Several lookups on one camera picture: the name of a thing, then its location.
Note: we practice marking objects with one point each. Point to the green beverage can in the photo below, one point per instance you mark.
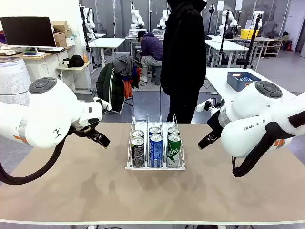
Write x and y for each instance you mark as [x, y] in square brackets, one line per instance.
[173, 152]
[173, 130]

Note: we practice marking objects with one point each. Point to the person in black jacket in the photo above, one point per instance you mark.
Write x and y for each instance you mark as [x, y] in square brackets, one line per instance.
[183, 59]

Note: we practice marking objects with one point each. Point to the green bowl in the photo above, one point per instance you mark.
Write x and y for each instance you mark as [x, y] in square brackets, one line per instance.
[29, 52]

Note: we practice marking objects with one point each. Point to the white background table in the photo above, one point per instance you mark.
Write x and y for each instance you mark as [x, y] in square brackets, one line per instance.
[107, 43]
[226, 45]

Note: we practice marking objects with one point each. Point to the red fire extinguisher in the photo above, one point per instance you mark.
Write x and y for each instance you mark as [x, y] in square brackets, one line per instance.
[288, 45]

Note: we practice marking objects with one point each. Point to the black beverage can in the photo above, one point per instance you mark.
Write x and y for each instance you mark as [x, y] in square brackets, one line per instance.
[137, 152]
[137, 134]

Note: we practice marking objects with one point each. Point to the black tripod stand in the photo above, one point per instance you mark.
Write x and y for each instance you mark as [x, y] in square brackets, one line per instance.
[247, 62]

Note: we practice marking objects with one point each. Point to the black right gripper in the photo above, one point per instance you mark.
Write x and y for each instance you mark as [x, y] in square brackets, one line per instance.
[215, 125]

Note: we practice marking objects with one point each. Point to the white cup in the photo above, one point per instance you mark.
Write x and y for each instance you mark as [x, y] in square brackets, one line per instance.
[66, 62]

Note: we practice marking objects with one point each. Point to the black keyboard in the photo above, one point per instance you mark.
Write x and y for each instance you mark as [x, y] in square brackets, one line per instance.
[54, 50]

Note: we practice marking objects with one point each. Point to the large white table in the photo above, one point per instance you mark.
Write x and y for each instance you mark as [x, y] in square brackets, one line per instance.
[219, 78]

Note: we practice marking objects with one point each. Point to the white air purifier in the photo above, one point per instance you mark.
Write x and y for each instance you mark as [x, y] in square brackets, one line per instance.
[12, 76]

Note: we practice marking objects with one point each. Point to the white desk cabinet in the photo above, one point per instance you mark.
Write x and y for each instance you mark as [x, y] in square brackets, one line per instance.
[38, 66]

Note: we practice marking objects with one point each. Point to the grey stool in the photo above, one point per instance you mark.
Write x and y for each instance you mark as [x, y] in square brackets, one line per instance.
[157, 74]

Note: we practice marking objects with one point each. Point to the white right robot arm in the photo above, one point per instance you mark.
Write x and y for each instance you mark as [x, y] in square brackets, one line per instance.
[250, 114]

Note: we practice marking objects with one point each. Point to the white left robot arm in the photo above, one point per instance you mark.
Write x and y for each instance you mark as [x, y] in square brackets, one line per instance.
[47, 114]

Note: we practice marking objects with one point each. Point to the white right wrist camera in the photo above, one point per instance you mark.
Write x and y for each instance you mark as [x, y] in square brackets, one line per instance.
[202, 106]

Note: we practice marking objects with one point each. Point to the white paper sign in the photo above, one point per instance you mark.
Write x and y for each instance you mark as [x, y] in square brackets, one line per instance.
[220, 5]
[239, 4]

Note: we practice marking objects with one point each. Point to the black monitor on white stand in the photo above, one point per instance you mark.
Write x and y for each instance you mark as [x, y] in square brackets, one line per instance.
[26, 31]

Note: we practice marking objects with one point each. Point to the orange and blue garment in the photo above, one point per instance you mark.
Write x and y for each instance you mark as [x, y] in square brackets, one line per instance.
[128, 88]

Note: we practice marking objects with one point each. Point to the white box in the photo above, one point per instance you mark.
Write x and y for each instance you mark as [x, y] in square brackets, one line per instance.
[70, 41]

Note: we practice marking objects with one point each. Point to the wooden-top workbench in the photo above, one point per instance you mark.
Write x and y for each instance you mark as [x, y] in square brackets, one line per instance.
[271, 38]

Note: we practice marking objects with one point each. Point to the dark green striped jacket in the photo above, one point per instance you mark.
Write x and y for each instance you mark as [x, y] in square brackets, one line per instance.
[109, 88]

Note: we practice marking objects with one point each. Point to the yellow plastic bin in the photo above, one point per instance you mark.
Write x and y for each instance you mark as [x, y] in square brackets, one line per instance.
[249, 34]

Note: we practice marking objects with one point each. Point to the black cap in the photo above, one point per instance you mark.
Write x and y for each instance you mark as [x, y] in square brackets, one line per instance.
[76, 60]

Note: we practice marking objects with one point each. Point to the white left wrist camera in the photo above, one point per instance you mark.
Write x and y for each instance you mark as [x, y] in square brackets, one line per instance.
[104, 105]

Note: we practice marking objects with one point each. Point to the grey garment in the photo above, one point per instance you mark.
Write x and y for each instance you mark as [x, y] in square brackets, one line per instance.
[122, 63]

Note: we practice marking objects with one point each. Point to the orange bottle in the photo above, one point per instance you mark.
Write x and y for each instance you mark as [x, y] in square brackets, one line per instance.
[85, 57]

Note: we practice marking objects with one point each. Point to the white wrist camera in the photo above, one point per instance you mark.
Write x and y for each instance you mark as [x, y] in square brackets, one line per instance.
[202, 106]
[104, 105]

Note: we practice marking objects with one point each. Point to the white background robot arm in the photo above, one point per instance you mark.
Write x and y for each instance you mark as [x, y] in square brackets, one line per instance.
[137, 17]
[164, 19]
[258, 19]
[225, 19]
[89, 19]

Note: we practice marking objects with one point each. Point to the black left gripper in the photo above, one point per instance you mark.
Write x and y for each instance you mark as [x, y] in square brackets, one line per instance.
[83, 130]

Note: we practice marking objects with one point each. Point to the blue beverage can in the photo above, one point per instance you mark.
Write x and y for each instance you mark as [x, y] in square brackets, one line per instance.
[155, 130]
[156, 151]

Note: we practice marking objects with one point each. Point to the cardboard box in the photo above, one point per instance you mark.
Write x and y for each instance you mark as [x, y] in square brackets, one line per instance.
[61, 43]
[59, 37]
[59, 25]
[68, 33]

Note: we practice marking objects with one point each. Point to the seated person in purple hoodie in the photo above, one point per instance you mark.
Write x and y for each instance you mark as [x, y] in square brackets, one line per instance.
[150, 45]

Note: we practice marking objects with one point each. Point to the small wooden-top side table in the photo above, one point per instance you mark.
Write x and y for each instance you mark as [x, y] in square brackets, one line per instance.
[72, 67]

